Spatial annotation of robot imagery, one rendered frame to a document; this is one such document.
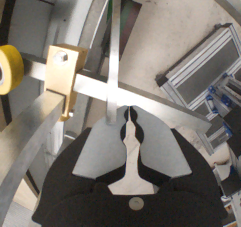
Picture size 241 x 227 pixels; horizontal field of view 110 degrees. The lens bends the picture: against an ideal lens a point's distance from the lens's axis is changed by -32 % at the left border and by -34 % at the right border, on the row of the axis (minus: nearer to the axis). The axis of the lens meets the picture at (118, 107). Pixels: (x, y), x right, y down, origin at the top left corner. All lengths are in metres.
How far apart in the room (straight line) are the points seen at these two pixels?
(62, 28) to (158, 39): 0.78
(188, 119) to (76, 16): 0.43
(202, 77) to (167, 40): 0.40
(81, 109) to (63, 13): 0.34
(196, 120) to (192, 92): 0.79
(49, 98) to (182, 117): 0.23
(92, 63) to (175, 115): 0.25
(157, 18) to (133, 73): 0.50
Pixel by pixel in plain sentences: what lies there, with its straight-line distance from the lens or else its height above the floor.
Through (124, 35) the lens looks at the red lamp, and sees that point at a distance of 0.33.
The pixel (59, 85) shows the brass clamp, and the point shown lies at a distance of 0.20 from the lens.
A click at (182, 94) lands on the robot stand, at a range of 1.01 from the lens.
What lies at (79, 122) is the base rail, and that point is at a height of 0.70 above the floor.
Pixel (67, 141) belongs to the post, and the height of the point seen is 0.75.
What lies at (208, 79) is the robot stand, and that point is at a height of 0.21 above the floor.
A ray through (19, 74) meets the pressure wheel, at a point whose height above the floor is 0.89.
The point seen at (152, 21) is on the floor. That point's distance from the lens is 1.07.
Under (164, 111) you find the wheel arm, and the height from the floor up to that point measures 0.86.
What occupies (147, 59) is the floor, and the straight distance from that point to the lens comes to 1.06.
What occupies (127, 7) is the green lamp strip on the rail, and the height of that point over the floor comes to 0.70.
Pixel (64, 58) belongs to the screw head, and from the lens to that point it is 0.18.
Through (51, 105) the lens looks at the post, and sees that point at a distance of 0.18.
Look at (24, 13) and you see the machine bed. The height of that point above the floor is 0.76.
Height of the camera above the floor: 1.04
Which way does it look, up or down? 60 degrees down
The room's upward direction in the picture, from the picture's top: 175 degrees counter-clockwise
